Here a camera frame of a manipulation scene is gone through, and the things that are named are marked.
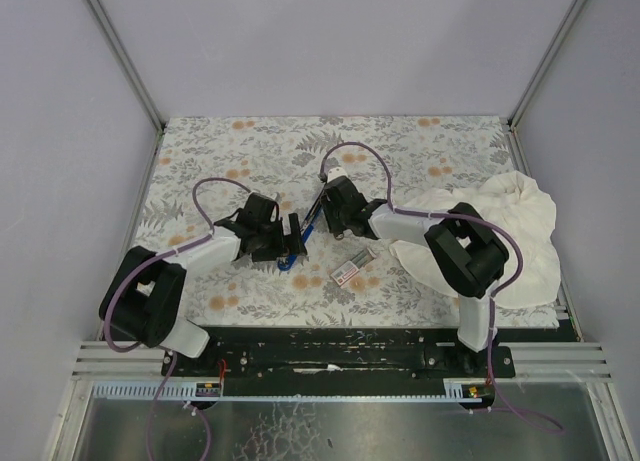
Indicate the right aluminium frame post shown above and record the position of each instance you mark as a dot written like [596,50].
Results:
[560,36]

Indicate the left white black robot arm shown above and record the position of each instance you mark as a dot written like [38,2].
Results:
[141,306]

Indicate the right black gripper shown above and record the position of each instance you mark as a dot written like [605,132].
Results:
[330,207]

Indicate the left aluminium extrusion rail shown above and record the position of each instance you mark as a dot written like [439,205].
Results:
[97,361]

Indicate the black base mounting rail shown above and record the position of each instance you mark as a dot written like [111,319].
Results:
[342,353]

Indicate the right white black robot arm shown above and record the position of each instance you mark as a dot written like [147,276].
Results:
[470,252]

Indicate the floral patterned table mat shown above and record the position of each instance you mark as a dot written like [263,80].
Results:
[206,166]

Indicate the left aluminium frame post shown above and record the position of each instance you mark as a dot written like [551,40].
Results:
[122,58]

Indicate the white slotted cable duct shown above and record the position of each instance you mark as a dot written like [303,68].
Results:
[293,388]

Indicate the aluminium frame post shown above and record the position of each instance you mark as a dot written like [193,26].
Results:
[560,36]
[122,58]

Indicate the aluminium extrusion rail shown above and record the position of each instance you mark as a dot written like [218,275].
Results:
[97,361]
[555,362]

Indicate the blue stapler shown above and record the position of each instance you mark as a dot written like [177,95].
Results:
[304,232]

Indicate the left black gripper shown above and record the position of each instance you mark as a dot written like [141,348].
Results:
[279,238]

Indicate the red white staple box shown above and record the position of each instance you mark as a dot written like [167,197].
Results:
[344,273]

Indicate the white crumpled cloth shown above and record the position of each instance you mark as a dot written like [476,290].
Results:
[514,202]

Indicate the right aluminium extrusion rail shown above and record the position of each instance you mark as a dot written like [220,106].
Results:
[555,362]

